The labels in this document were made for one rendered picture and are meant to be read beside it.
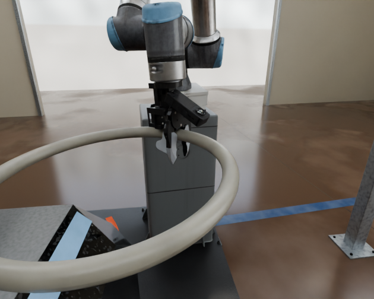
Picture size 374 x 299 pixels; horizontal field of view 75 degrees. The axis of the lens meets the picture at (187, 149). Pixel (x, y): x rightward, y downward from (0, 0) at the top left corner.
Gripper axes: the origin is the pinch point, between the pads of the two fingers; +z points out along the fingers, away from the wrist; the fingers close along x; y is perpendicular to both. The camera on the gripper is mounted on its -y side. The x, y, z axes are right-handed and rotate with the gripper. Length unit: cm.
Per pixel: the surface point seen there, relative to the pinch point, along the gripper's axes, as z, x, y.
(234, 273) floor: 91, -45, 2
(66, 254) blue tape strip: 4.0, 35.0, -0.3
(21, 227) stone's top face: 1.0, 37.0, 9.5
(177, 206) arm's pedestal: 58, -44, 38
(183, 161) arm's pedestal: 29, -48, 34
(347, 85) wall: 80, -682, -22
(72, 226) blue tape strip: 3.1, 30.9, 4.0
